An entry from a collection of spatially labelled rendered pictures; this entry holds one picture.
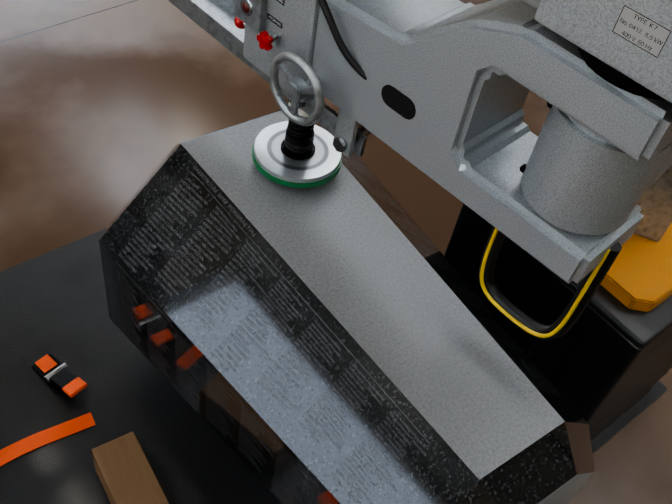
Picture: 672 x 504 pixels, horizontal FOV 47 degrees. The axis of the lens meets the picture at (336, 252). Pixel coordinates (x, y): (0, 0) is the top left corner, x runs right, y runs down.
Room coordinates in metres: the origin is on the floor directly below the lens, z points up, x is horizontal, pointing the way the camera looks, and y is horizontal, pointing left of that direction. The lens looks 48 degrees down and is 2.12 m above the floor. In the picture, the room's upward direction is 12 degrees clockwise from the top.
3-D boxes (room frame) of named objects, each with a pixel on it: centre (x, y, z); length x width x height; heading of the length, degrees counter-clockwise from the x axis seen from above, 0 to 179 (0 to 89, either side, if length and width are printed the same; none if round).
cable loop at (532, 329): (1.03, -0.38, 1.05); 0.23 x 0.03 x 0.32; 52
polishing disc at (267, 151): (1.43, 0.14, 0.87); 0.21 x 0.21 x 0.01
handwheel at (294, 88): (1.27, 0.12, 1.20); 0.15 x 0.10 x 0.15; 52
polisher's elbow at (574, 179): (1.03, -0.38, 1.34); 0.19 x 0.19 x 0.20
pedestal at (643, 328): (1.58, -0.73, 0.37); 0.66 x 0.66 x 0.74; 47
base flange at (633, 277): (1.58, -0.73, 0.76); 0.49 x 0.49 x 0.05; 47
